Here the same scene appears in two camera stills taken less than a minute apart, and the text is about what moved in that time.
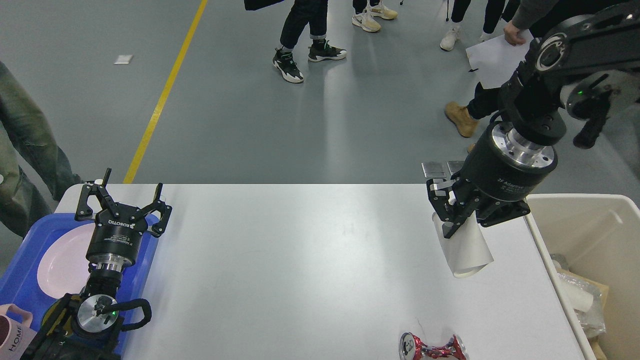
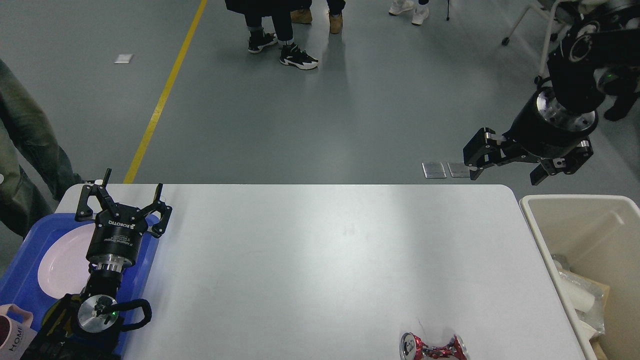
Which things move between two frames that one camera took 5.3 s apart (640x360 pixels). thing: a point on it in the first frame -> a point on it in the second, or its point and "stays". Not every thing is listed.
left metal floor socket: [434, 169] stays
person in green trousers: [34, 170] stays
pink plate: [64, 270] stays
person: [483, 106] -> [335, 7]
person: [494, 10] -> [420, 6]
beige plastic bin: [600, 234] stays
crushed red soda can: [411, 347] stays
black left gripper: [118, 231] stays
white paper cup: [469, 249] -> [589, 331]
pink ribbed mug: [15, 337] stays
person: [314, 14] -> [269, 21]
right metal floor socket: [454, 166] stays
